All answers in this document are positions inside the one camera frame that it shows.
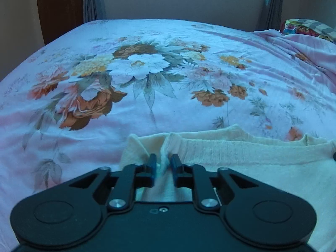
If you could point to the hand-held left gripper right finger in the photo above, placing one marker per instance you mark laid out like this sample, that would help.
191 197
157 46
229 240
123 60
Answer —
174 166

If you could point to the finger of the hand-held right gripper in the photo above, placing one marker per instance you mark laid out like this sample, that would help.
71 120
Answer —
334 156

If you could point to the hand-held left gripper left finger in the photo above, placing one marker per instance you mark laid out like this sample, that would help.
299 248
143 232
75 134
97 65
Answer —
151 168

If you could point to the cream knitted sweater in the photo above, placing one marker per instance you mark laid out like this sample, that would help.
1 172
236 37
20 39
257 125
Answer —
236 152

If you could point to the bed with floral pink sheet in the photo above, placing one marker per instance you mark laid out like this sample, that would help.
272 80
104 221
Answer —
183 110

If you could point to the pink blanket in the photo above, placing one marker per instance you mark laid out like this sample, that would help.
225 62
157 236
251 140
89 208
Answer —
302 47

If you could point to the colourful floral pillow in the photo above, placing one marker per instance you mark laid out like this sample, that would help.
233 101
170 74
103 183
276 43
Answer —
296 29

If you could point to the grey curtain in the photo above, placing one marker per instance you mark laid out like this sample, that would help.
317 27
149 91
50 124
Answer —
93 0
274 5

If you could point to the dark wooden door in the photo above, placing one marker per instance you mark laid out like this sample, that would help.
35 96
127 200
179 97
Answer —
59 8

